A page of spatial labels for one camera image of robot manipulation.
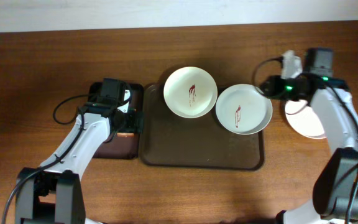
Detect green and orange sponge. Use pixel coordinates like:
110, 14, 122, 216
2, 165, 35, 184
116, 133, 134, 138

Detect white plate bottom stained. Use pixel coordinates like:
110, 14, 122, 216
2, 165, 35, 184
284, 100, 326, 139

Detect white plate stained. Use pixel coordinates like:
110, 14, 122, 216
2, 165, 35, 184
284, 100, 326, 139
163, 67, 218, 118

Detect white plate top stained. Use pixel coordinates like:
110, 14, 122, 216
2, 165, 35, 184
163, 67, 218, 118

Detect pale green plate stained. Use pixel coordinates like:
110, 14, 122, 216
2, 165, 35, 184
215, 84, 273, 135

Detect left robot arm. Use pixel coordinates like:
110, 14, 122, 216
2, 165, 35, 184
1, 78, 140, 223

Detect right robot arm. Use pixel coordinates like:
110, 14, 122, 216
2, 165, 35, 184
257, 48, 358, 224

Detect small black tray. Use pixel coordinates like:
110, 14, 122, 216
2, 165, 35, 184
93, 83, 144, 160

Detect large brown serving tray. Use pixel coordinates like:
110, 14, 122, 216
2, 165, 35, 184
139, 84, 265, 171

